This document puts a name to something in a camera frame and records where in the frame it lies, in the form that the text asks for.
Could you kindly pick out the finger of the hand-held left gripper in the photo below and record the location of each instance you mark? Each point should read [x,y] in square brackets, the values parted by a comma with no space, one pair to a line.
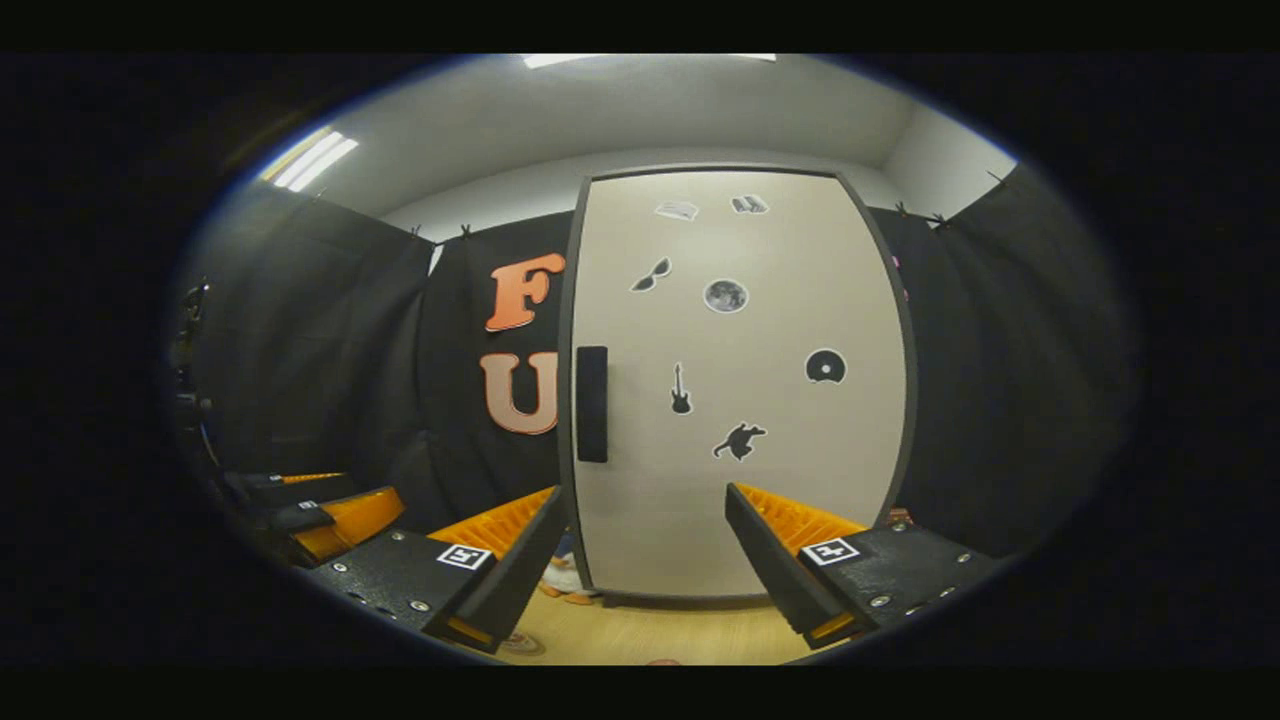
[350,515]
[290,488]

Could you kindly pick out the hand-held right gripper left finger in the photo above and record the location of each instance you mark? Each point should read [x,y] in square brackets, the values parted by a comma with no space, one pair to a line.
[520,580]

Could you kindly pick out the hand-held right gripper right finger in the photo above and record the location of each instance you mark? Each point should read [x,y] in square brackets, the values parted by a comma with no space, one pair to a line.
[765,570]

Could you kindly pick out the clear bottle red label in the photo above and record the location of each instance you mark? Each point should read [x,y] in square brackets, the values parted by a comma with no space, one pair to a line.
[522,643]

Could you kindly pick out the white cabinet door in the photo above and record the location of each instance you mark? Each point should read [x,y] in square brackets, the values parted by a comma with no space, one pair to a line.
[750,480]

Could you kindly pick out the grey cabinet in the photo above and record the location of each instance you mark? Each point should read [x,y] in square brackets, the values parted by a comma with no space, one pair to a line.
[565,470]

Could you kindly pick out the penguin plush toy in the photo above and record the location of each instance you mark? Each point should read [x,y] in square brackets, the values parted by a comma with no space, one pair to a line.
[565,580]

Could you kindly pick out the black backdrop cloth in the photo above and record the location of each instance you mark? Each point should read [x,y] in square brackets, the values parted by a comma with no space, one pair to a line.
[330,350]

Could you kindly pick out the long ceiling light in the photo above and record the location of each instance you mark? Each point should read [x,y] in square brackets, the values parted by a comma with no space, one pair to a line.
[600,59]
[315,158]

